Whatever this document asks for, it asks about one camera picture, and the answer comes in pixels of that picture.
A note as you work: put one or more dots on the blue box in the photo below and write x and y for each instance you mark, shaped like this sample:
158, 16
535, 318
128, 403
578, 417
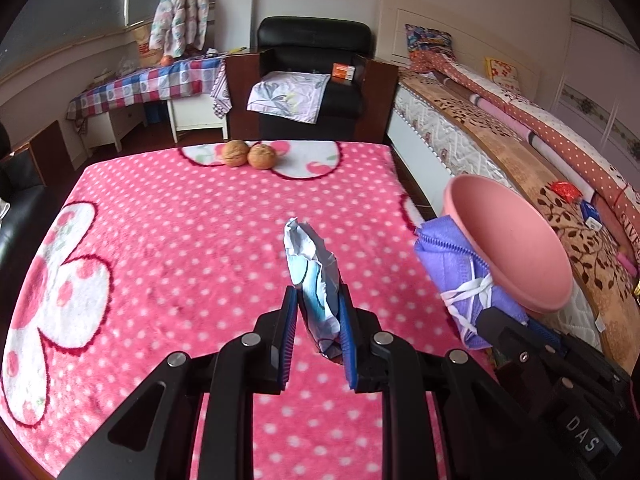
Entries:
591, 215

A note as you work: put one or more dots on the colourful patterned pillow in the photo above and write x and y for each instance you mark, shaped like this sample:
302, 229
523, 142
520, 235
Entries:
427, 37

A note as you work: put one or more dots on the pink polka-dot blanket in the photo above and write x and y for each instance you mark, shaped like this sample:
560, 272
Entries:
175, 240

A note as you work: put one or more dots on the white headboard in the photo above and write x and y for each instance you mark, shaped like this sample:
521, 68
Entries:
465, 35

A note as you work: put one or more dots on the orange fruit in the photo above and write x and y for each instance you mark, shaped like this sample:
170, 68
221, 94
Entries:
166, 60

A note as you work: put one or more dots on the walnut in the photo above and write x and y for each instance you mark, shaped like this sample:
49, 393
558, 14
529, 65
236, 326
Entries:
235, 153
262, 156

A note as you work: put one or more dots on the white object on sofa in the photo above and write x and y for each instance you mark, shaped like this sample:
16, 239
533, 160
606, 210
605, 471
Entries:
4, 212

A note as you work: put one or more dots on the black leather armchair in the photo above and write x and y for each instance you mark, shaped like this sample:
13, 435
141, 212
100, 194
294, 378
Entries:
310, 40

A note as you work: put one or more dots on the pink plastic bin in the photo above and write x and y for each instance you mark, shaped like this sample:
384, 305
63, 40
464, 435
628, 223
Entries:
510, 250

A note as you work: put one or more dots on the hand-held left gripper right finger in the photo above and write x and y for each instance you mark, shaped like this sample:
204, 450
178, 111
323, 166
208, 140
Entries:
348, 355

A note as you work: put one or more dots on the blue white paper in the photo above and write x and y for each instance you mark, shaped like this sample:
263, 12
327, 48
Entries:
312, 280

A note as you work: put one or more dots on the yellow red floral cushion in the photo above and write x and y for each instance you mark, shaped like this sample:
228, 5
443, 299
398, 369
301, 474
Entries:
502, 74

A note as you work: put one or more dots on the floral white cloth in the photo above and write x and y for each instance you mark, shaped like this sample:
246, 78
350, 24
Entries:
290, 95

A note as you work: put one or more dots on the red-brown polka-dot quilt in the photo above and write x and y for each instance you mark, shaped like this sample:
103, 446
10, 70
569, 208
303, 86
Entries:
560, 135

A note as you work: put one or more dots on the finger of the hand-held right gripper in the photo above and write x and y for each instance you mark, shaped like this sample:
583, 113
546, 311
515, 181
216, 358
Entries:
505, 335
545, 332

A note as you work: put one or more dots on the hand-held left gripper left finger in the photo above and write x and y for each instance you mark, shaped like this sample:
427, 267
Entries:
286, 345

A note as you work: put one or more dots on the dark wooden cabinet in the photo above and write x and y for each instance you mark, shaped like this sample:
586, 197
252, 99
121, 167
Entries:
45, 145

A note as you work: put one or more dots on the red packet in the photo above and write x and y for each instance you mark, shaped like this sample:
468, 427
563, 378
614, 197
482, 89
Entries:
566, 190

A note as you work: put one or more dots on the orange box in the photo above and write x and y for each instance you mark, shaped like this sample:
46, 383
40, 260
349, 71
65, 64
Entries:
344, 72

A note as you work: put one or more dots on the red print shopping bag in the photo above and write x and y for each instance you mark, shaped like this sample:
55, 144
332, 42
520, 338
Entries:
145, 47

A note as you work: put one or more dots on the purple patterned hanging cloth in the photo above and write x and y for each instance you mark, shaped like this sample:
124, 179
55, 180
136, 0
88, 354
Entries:
221, 90

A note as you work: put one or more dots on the patterned puffer jacket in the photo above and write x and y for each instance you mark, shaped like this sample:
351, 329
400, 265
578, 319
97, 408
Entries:
180, 10

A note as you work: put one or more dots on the black leather sofa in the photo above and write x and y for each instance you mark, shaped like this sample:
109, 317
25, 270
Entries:
17, 210

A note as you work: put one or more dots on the checkered heart tablecloth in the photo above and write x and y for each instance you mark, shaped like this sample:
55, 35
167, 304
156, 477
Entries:
145, 85

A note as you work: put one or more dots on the purple face mask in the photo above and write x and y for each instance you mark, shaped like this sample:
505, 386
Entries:
450, 270

